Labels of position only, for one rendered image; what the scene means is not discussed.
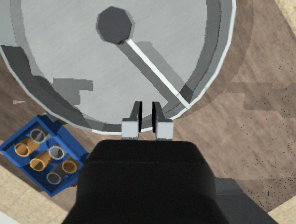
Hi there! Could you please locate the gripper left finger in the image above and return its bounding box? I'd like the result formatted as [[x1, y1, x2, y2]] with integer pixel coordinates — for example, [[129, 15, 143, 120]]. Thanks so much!
[[121, 101, 142, 140]]

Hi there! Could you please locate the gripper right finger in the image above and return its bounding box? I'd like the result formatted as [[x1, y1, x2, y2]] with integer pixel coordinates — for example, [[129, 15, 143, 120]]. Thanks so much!
[[152, 102, 174, 141]]

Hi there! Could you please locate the bronze bushing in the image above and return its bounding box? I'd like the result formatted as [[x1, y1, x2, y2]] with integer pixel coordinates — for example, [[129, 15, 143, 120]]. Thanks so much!
[[30, 151, 53, 171], [14, 137, 40, 157], [62, 155, 79, 173]]

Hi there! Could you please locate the blue crate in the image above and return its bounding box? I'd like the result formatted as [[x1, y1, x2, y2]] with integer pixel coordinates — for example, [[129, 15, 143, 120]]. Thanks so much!
[[0, 112, 90, 197]]

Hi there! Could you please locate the grey metal sleeve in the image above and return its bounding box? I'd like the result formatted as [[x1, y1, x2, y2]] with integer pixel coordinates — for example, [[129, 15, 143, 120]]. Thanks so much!
[[49, 142, 67, 159], [47, 164, 67, 184], [30, 125, 51, 143]]

